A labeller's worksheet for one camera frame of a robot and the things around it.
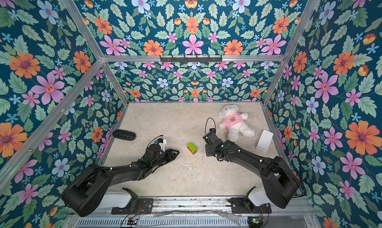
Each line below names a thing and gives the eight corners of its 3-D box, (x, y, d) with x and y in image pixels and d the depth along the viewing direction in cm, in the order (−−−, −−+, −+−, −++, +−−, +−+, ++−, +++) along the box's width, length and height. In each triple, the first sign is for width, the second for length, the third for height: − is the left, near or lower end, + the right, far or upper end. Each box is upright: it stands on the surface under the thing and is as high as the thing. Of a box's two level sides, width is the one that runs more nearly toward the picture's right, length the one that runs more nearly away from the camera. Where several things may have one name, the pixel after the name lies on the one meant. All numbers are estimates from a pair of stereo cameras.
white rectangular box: (255, 149, 96) (257, 145, 92) (261, 133, 104) (263, 128, 100) (265, 154, 94) (268, 150, 89) (270, 137, 102) (273, 132, 98)
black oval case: (112, 141, 100) (109, 137, 97) (116, 132, 105) (113, 128, 101) (134, 141, 100) (132, 137, 97) (137, 132, 105) (135, 128, 101)
